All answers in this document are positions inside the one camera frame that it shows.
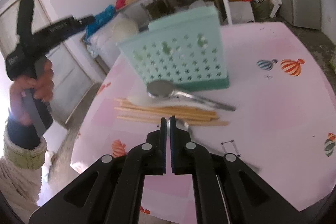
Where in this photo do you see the steel spoon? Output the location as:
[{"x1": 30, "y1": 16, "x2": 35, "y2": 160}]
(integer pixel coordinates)
[
  {"x1": 176, "y1": 119, "x2": 193, "y2": 139},
  {"x1": 146, "y1": 80, "x2": 236, "y2": 111}
]

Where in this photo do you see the steel spoon front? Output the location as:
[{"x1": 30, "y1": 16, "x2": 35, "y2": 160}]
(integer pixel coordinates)
[{"x1": 176, "y1": 119, "x2": 193, "y2": 139}]

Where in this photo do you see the left forearm fleece sleeve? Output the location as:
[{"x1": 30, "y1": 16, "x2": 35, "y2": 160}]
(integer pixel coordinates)
[{"x1": 1, "y1": 118, "x2": 47, "y2": 222}]

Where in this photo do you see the person's left hand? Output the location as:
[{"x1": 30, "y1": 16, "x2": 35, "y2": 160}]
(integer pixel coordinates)
[{"x1": 9, "y1": 59, "x2": 54, "y2": 126}]

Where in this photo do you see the white door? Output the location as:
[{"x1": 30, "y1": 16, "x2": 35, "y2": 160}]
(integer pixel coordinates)
[{"x1": 1, "y1": 0, "x2": 106, "y2": 127}]

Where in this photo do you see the blue plastic bag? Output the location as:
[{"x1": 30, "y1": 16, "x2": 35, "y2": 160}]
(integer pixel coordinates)
[{"x1": 85, "y1": 5, "x2": 116, "y2": 40}]

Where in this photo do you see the large wrapped white bundle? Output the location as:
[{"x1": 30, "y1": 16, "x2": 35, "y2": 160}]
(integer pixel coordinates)
[{"x1": 87, "y1": 14, "x2": 126, "y2": 68}]

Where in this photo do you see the red bag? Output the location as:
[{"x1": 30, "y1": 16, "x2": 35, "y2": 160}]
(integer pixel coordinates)
[{"x1": 115, "y1": 0, "x2": 126, "y2": 10}]

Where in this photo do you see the pink balloon tablecloth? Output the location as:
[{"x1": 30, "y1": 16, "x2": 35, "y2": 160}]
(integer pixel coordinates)
[{"x1": 71, "y1": 23, "x2": 335, "y2": 218}]

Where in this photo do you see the mint green utensil holder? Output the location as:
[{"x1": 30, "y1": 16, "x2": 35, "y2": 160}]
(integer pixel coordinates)
[{"x1": 117, "y1": 6, "x2": 230, "y2": 92}]

